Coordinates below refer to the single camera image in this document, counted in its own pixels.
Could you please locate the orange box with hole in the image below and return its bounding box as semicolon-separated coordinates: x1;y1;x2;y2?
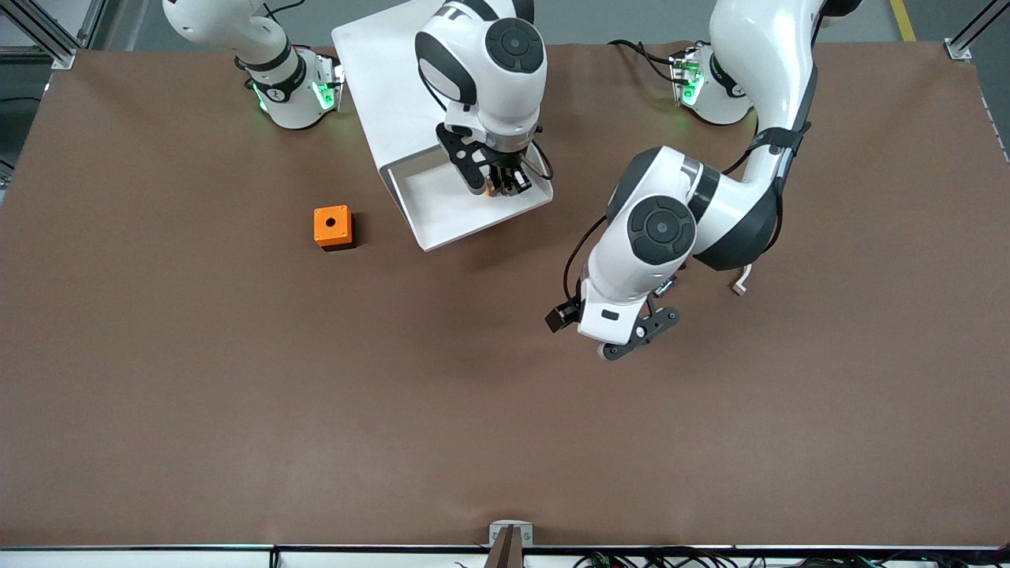
313;204;357;252

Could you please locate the black base cable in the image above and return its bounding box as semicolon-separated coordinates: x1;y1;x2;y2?
607;38;689;84

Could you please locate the aluminium frame post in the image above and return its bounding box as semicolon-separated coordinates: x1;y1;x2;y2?
0;0;108;70
945;0;1010;62

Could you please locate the black cable bundle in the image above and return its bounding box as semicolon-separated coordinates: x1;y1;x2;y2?
572;551;1010;568

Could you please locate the grey metal mount bracket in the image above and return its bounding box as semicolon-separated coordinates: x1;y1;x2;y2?
488;520;535;568

